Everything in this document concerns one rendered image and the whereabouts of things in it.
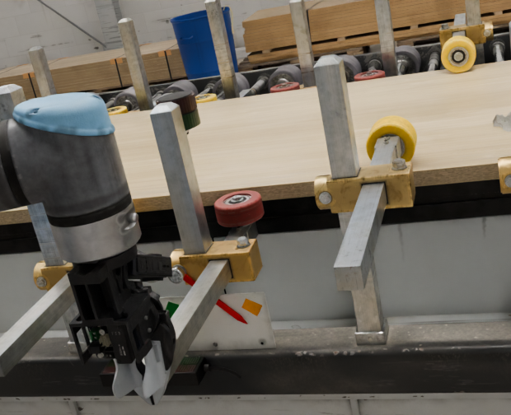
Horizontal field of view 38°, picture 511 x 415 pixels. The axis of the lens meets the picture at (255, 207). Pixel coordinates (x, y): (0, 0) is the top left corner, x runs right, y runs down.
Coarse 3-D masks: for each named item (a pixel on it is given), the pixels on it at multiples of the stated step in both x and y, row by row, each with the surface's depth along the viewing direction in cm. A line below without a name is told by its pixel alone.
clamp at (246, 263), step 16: (256, 240) 117; (176, 256) 118; (192, 256) 116; (208, 256) 115; (224, 256) 114; (240, 256) 113; (256, 256) 116; (192, 272) 117; (240, 272) 114; (256, 272) 115
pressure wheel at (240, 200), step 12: (240, 192) 128; (252, 192) 126; (216, 204) 124; (228, 204) 123; (240, 204) 122; (252, 204) 122; (216, 216) 125; (228, 216) 122; (240, 216) 122; (252, 216) 122
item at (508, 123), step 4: (496, 116) 137; (500, 116) 137; (504, 116) 137; (508, 116) 135; (496, 120) 135; (500, 120) 135; (504, 120) 136; (508, 120) 135; (496, 124) 135; (500, 124) 134; (504, 124) 134; (508, 124) 133; (504, 128) 133; (508, 128) 132
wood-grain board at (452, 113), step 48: (288, 96) 192; (384, 96) 173; (432, 96) 164; (480, 96) 157; (144, 144) 175; (192, 144) 166; (240, 144) 159; (288, 144) 151; (432, 144) 133; (480, 144) 128; (144, 192) 141; (288, 192) 130
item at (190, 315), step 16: (224, 240) 121; (208, 272) 111; (224, 272) 112; (192, 288) 107; (208, 288) 106; (224, 288) 112; (192, 304) 102; (208, 304) 105; (176, 320) 99; (192, 320) 99; (176, 336) 95; (192, 336) 99; (176, 352) 94
